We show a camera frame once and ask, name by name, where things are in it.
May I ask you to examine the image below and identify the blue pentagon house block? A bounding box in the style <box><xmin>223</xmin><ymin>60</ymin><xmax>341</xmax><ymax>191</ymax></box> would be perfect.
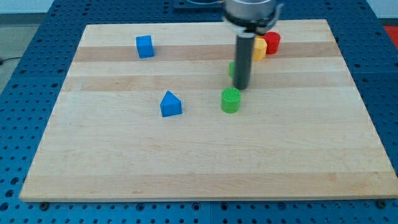
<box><xmin>160</xmin><ymin>91</ymin><xmax>182</xmax><ymax>117</ymax></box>

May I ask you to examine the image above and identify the red cylinder block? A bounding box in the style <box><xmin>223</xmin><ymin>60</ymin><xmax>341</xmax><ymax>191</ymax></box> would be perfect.
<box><xmin>263</xmin><ymin>31</ymin><xmax>280</xmax><ymax>55</ymax></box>

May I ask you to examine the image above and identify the black cable on floor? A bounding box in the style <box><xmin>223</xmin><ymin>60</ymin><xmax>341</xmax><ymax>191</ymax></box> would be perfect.
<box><xmin>0</xmin><ymin>56</ymin><xmax>21</xmax><ymax>66</ymax></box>

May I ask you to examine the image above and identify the yellow hexagon block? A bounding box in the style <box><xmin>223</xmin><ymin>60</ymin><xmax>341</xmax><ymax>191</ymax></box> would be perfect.
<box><xmin>252</xmin><ymin>37</ymin><xmax>267</xmax><ymax>61</ymax></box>

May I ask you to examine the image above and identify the green cylinder block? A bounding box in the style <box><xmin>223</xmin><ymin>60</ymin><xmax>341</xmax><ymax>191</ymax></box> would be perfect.
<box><xmin>221</xmin><ymin>87</ymin><xmax>241</xmax><ymax>113</ymax></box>

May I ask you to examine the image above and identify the light wooden board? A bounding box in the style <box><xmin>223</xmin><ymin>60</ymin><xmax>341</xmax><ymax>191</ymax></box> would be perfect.
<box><xmin>20</xmin><ymin>19</ymin><xmax>397</xmax><ymax>202</ymax></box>

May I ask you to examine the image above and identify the blue cube block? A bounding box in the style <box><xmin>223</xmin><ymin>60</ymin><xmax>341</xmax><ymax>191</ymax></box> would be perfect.
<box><xmin>136</xmin><ymin>35</ymin><xmax>154</xmax><ymax>58</ymax></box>

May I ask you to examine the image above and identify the green block behind rod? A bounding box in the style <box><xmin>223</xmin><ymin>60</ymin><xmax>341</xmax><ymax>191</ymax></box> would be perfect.
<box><xmin>228</xmin><ymin>62</ymin><xmax>234</xmax><ymax>78</ymax></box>

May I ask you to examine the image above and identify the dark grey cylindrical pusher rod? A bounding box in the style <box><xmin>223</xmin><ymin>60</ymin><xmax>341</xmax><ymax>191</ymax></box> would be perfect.
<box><xmin>233</xmin><ymin>33</ymin><xmax>255</xmax><ymax>90</ymax></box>

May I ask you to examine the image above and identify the blue perforated metal base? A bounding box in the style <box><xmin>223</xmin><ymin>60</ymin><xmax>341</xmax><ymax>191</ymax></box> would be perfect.
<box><xmin>1</xmin><ymin>0</ymin><xmax>397</xmax><ymax>223</ymax></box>

